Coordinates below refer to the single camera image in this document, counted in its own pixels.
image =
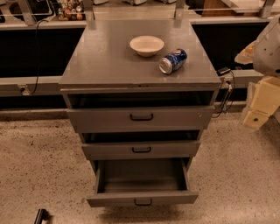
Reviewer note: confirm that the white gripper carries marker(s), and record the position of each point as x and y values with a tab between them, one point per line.
268	55

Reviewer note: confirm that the grey bottom drawer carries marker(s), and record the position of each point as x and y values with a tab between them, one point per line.
142	183

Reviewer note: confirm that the grey drawer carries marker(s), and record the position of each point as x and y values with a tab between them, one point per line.
136	145
135	114
142	183

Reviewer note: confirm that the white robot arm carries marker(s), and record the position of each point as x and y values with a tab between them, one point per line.
264	52

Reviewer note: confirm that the grey top drawer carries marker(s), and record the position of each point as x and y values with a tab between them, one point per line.
135	114

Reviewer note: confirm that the grey drawer cabinet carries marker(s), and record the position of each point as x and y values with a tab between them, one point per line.
104	64

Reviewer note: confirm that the grey middle drawer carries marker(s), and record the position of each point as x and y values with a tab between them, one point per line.
136	145

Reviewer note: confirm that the blue soda can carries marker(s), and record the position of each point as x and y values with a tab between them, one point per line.
172	61

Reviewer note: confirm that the white ceramic bowl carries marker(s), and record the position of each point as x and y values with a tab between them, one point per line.
146	46

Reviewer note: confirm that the rack of small bottles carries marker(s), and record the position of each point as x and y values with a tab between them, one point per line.
70	10

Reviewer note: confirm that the black object on floor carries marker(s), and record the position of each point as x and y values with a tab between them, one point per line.
42	215

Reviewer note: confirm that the black power adapter with cables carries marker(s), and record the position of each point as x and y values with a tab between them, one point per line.
228	86

